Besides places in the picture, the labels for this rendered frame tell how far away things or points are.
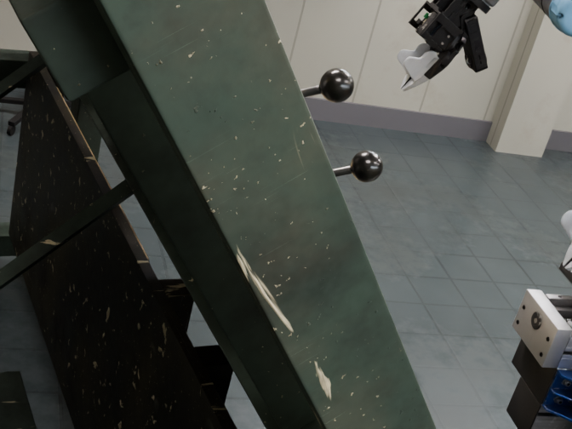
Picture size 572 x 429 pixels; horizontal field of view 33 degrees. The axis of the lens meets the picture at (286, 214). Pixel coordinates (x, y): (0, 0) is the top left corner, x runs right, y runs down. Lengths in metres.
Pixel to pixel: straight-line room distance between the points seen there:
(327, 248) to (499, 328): 2.98
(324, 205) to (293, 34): 4.20
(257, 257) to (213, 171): 0.10
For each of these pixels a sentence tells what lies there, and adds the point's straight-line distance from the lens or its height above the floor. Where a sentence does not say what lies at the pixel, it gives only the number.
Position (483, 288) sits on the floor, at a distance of 4.07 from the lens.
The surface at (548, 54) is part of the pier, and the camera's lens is 5.43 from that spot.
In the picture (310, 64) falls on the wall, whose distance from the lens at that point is 5.11.
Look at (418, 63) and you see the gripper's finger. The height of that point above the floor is 1.37.
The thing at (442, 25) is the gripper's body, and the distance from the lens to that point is 1.76.
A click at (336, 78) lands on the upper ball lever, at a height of 1.54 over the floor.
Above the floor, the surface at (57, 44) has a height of 1.61.
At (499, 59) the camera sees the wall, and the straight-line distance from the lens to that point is 5.48.
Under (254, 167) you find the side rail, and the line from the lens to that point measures 0.79.
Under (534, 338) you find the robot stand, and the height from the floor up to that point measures 0.93.
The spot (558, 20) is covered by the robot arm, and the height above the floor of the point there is 1.53.
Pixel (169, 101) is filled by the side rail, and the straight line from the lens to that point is 0.74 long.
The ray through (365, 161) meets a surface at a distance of 1.12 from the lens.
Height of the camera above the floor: 1.87
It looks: 27 degrees down
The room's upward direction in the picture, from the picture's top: 15 degrees clockwise
